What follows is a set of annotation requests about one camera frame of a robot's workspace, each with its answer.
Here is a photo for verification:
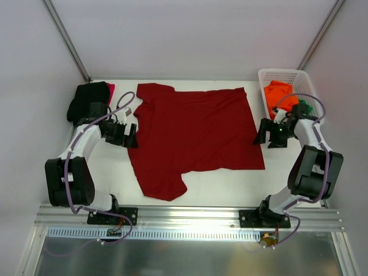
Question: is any dark red t shirt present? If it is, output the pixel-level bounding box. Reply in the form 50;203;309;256
128;83;265;201

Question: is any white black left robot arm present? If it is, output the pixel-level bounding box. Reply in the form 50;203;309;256
45;102;138;224

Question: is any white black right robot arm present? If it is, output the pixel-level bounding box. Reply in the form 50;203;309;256
253;103;343;228

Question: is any orange t shirt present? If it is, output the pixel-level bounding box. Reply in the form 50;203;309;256
264;80;299;120

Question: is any green t shirt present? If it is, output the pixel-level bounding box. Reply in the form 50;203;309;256
299;99;313;114

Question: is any folded black t shirt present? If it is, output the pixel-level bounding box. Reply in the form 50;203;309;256
67;82;111;127

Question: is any folded pink t shirt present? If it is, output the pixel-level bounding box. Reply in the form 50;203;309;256
107;83;116;105

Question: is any white plastic basket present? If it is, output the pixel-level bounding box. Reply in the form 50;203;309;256
258;68;326;125

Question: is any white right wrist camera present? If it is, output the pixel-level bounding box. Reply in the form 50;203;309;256
273;108;287;124

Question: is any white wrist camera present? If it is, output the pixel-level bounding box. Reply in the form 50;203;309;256
116;107;133;124
273;108;287;124

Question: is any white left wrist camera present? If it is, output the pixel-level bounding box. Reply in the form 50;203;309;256
116;107;133;124

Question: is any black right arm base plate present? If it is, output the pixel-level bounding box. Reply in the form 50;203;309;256
239;209;291;229

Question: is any aluminium right table rail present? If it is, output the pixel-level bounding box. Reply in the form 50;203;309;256
300;129;328;209

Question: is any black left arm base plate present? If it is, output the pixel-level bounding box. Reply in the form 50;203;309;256
87;207;139;226

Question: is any aluminium front mounting rail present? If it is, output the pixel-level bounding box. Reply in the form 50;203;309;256
34;204;346;232

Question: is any white slotted cable duct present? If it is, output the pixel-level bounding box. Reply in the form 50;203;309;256
47;227;261;242

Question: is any aluminium right corner post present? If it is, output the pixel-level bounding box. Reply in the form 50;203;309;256
297;0;347;70

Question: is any aluminium corner post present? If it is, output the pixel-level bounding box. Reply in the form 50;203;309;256
297;0;347;70
41;0;91;83

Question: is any aluminium left corner post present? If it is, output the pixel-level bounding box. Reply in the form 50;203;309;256
41;0;91;83

